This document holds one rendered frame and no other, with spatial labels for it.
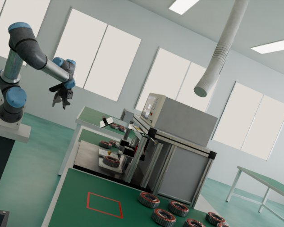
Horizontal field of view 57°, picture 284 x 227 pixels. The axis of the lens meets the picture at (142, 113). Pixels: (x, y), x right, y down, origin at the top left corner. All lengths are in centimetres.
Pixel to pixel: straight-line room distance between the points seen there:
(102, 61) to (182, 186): 506
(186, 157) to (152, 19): 536
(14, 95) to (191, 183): 120
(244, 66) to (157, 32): 243
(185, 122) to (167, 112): 13
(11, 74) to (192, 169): 123
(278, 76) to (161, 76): 321
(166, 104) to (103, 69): 486
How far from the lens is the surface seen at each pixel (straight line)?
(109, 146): 227
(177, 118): 164
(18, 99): 178
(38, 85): 653
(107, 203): 126
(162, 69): 658
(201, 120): 170
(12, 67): 173
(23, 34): 153
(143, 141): 152
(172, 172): 160
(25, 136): 186
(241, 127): 748
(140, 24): 661
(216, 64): 313
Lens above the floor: 124
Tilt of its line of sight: 2 degrees down
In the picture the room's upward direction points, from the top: 22 degrees clockwise
